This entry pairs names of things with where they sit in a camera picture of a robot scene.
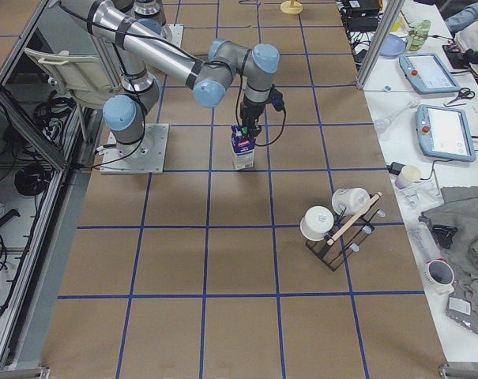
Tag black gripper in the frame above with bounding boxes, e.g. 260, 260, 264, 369
239, 87, 284, 140

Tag blue white milk carton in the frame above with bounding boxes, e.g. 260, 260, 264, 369
231, 126, 255, 170

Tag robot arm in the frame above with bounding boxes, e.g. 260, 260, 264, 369
132, 0, 166, 35
59, 1, 285, 162

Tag white cup on rack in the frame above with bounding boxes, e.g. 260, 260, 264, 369
299, 205, 334, 242
332, 188, 370, 216

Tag paper cup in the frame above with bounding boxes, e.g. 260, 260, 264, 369
394, 165, 421, 190

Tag wooden mug tree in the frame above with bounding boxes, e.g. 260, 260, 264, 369
280, 0, 303, 15

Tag blue plate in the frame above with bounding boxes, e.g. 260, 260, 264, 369
380, 33, 406, 58

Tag blue teach pendant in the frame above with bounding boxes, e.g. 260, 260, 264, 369
415, 105, 476, 162
398, 53, 461, 94

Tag black scissors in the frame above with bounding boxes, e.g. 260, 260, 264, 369
444, 87, 476, 107

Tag grey cloth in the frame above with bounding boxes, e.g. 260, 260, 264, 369
419, 186, 478, 334

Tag white red-rimmed mug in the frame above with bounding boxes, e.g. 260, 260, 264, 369
420, 259, 455, 295

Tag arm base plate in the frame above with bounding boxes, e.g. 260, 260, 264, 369
100, 123, 170, 174
161, 24, 184, 47

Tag black wire cup rack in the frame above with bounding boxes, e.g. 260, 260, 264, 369
305, 208, 386, 272

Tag aluminium frame post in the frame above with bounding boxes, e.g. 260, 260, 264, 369
356, 0, 405, 90

